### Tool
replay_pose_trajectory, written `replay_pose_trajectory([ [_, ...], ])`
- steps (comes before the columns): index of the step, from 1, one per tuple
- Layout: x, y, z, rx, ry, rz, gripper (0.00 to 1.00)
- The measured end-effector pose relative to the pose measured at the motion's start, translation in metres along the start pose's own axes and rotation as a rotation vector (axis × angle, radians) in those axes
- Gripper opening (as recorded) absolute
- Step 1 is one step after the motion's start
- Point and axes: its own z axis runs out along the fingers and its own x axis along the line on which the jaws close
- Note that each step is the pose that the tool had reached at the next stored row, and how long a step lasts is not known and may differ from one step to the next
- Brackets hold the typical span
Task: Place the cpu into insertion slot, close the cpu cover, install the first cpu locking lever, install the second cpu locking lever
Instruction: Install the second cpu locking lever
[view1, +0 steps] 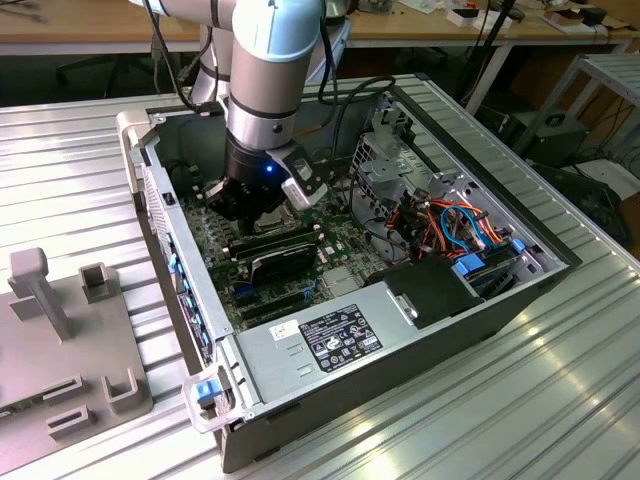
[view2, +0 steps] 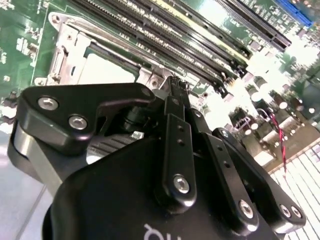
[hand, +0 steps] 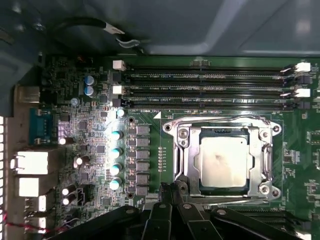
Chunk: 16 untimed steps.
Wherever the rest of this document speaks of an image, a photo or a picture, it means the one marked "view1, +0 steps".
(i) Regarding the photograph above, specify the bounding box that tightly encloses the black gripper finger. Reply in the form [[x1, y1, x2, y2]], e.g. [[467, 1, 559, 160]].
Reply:
[[203, 178, 257, 236], [251, 191, 287, 230]]

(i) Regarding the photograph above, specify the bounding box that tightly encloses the silver-topped CPU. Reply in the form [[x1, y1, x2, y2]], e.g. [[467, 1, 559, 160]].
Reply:
[[257, 209, 294, 231]]

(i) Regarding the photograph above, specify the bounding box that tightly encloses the black RAM slot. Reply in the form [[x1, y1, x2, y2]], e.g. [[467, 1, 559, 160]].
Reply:
[[227, 224, 317, 248], [229, 229, 320, 254], [231, 234, 322, 259], [233, 240, 323, 264]]

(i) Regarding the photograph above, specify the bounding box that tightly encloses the black expansion slot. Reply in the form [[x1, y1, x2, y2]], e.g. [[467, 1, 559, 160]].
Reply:
[[234, 288, 305, 307], [242, 298, 307, 321]]

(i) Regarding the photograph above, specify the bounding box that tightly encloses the black expansion card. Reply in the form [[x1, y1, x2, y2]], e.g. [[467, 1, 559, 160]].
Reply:
[[248, 243, 317, 287]]

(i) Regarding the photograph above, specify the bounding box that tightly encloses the green motherboard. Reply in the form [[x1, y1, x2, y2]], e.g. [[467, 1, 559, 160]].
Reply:
[[177, 167, 386, 334]]

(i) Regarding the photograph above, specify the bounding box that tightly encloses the silver chipset heatsink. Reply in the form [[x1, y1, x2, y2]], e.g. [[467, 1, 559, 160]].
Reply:
[[321, 268, 365, 297]]

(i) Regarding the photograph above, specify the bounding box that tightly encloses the metal drive cage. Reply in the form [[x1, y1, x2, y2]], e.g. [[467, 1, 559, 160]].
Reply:
[[349, 97, 484, 236]]

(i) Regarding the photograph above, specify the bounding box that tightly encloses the silver power supply unit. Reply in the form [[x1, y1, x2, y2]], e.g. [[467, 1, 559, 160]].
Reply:
[[233, 280, 420, 407]]

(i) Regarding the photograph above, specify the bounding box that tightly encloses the black plastic shroud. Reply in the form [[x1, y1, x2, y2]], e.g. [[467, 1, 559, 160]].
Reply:
[[363, 258, 485, 330]]

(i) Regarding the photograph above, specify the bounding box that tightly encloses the blue disk carrier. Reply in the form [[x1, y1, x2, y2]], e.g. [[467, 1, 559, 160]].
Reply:
[[449, 249, 519, 302]]

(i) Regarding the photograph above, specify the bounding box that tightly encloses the grey parts rack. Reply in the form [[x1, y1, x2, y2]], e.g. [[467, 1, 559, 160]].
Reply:
[[0, 247, 154, 474]]

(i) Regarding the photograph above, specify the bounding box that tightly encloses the long wooden desk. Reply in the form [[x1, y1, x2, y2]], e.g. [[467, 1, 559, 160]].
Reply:
[[0, 0, 640, 121]]

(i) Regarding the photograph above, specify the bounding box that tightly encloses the open grey PC case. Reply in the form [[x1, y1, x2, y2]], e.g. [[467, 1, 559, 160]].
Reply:
[[115, 82, 584, 474]]

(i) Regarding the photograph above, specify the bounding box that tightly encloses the small white box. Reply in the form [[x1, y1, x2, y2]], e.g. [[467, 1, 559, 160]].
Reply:
[[446, 5, 514, 29]]

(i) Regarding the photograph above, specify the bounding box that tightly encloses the black equipment case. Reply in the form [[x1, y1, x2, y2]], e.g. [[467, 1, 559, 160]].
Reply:
[[529, 112, 590, 167]]

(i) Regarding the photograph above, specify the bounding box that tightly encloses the black plastic crate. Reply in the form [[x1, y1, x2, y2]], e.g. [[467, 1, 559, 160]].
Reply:
[[529, 163, 632, 247]]

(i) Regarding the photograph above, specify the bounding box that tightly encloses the brown cardboard box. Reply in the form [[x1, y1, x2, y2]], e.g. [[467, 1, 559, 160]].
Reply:
[[542, 7, 586, 32]]

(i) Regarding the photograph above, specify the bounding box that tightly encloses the metal slat side table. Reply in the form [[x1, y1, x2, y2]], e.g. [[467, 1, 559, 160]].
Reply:
[[514, 52, 640, 161]]

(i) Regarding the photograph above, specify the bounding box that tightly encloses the white wrist camera with mount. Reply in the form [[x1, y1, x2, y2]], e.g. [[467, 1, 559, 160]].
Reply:
[[264, 146, 330, 209]]

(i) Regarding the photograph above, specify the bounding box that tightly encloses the red-orange wire bundle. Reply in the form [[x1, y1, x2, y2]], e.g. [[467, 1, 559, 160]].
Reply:
[[388, 202, 444, 262]]

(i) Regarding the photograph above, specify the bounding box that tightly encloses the orange data cable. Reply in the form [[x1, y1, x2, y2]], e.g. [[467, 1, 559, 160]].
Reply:
[[424, 197, 507, 247]]

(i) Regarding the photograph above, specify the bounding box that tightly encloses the blue data cable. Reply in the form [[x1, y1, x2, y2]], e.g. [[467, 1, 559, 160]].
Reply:
[[438, 203, 490, 250]]

